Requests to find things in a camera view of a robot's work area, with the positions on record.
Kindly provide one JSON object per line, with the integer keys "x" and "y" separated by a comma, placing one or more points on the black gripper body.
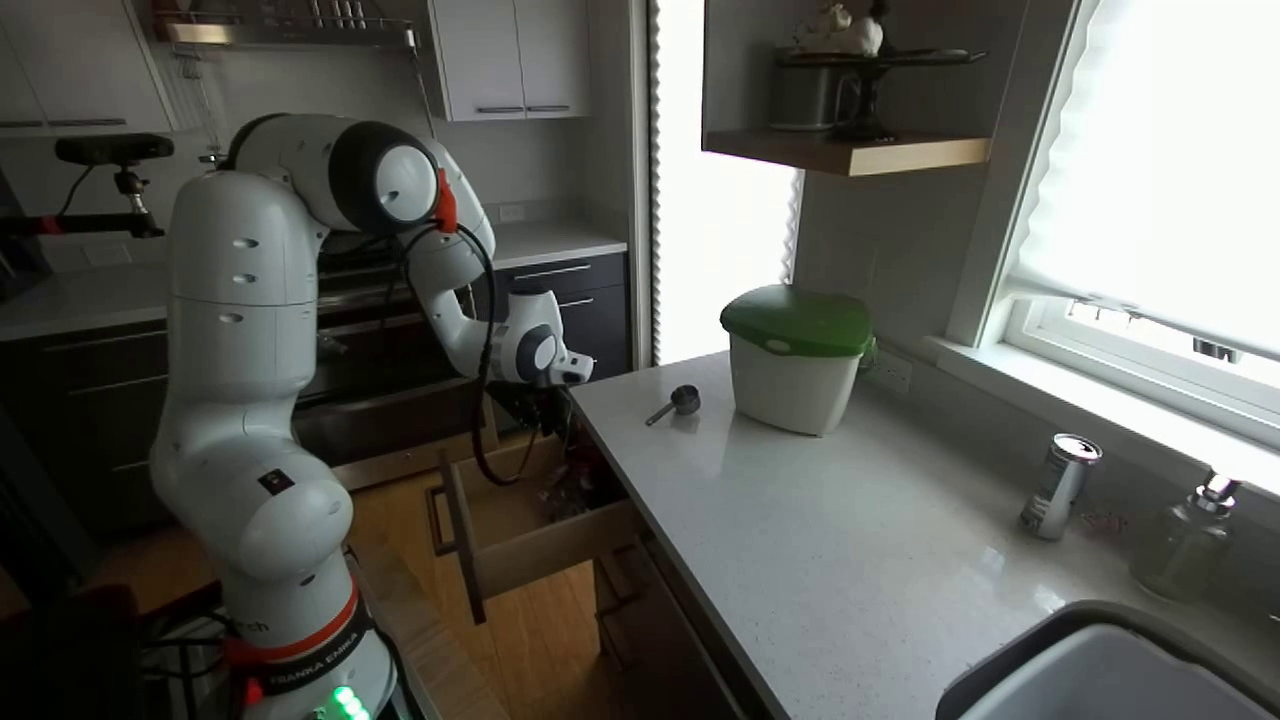
{"x": 525, "y": 406}

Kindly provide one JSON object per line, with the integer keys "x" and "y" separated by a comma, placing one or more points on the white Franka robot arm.
{"x": 243, "y": 335}

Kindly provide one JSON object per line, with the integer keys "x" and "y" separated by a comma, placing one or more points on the dark lower kitchen cabinets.
{"x": 593, "y": 313}

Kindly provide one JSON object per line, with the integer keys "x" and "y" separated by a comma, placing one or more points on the wooden kitchen drawer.
{"x": 532, "y": 545}

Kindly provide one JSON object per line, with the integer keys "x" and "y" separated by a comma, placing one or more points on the grey measuring spoon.
{"x": 687, "y": 398}

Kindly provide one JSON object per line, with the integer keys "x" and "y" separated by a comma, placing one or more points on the steel oven range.
{"x": 381, "y": 393}

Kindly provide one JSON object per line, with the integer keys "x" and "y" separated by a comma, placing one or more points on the white bin with green lid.
{"x": 799, "y": 375}

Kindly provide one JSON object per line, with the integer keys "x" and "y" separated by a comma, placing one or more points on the glass door with blind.
{"x": 715, "y": 203}

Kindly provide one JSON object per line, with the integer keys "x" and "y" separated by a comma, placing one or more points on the white upper cabinet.
{"x": 505, "y": 54}

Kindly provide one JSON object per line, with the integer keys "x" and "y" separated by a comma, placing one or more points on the steel range hood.
{"x": 281, "y": 23}

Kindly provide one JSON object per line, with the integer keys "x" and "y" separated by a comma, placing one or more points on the black tiered stand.
{"x": 864, "y": 83}

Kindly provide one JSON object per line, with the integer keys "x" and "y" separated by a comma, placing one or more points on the white teapot figure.
{"x": 842, "y": 25}

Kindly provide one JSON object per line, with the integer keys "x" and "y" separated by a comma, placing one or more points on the chrome cylinder fixture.
{"x": 1062, "y": 480}

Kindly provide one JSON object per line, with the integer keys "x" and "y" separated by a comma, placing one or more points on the white sink basin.
{"x": 1105, "y": 672}

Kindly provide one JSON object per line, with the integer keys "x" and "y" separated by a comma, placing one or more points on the glass soap pump dispenser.
{"x": 1186, "y": 543}

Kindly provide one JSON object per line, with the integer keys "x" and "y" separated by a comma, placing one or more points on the window latch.
{"x": 1213, "y": 350}

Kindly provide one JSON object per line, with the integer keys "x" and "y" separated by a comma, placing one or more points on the white pleated window blind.
{"x": 1173, "y": 160}

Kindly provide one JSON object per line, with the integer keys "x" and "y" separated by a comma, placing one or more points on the wooden wall shelf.
{"x": 852, "y": 153}

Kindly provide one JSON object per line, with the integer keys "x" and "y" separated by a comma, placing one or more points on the white window frame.
{"x": 1144, "y": 364}

